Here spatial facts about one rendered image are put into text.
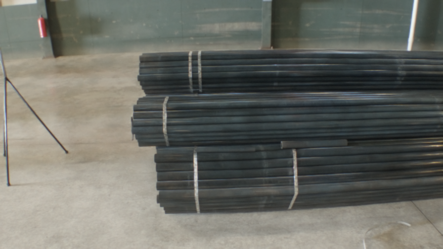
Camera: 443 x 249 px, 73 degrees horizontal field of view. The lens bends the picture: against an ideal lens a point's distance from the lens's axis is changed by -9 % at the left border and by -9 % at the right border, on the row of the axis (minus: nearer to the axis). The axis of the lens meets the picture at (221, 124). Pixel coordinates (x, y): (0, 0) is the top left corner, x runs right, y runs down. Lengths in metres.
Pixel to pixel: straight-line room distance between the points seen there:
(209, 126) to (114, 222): 0.98
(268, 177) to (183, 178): 0.56
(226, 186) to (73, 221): 1.15
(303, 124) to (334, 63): 0.70
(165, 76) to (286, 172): 1.11
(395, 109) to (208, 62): 1.38
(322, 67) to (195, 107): 1.06
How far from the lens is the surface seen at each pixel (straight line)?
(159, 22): 9.17
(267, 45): 9.09
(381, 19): 10.31
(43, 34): 9.78
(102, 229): 2.43
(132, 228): 2.38
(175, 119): 2.10
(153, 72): 2.51
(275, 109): 2.14
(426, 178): 2.62
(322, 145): 2.25
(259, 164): 2.15
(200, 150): 2.13
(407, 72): 2.92
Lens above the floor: 1.48
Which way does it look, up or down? 22 degrees down
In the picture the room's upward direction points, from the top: 1 degrees counter-clockwise
